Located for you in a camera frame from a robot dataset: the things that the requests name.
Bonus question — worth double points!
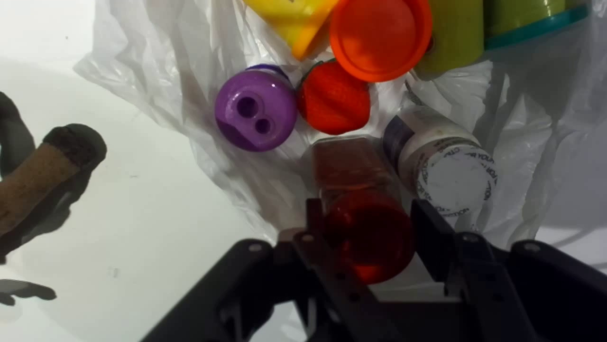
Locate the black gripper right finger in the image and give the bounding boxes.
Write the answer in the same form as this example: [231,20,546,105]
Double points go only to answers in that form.
[411,202,607,342]

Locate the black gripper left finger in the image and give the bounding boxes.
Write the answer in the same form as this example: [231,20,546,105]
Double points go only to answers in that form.
[142,200,403,342]

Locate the white pill bottle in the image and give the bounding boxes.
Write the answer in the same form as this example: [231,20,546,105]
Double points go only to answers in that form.
[383,109,496,217]

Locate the spice jar with orange lid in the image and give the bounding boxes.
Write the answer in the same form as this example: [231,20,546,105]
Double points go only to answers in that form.
[311,138,413,284]

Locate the brown plush moose toy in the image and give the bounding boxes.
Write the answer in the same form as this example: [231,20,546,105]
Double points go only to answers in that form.
[0,92,108,309]

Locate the red toy ball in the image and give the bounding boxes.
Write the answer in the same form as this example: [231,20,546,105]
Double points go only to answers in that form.
[297,62,369,136]

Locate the green play dough tub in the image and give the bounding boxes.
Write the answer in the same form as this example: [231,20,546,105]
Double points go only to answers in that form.
[415,0,589,79]

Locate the orange toy cup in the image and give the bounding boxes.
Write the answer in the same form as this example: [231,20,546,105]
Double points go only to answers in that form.
[329,0,432,82]

